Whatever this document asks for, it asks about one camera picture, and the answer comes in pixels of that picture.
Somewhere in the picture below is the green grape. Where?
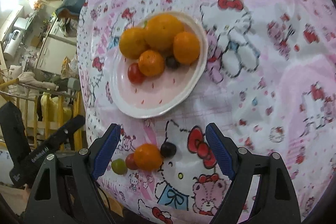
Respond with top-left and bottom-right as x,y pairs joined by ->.
111,159 -> 127,175

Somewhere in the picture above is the red cherry tomato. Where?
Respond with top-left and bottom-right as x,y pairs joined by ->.
127,63 -> 146,85
125,153 -> 138,170

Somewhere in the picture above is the small tangerine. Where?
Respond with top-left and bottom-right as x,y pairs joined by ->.
173,32 -> 201,65
133,143 -> 163,172
138,50 -> 165,77

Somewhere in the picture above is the dark grape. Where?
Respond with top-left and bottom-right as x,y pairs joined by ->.
160,141 -> 177,158
165,56 -> 180,69

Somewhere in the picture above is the yellow wooden rack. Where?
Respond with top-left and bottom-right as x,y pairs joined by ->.
1,78 -> 84,149

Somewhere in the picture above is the white pink strawberry plate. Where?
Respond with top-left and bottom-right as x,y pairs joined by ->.
106,11 -> 208,119

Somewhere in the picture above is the pink Hello Kitty bedsheet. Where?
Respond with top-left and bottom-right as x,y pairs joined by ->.
77,0 -> 335,223

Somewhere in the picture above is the white cabinet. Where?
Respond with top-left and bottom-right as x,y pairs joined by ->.
35,19 -> 77,75

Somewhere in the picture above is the large orange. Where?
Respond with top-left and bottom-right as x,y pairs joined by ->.
119,27 -> 149,60
144,14 -> 185,52

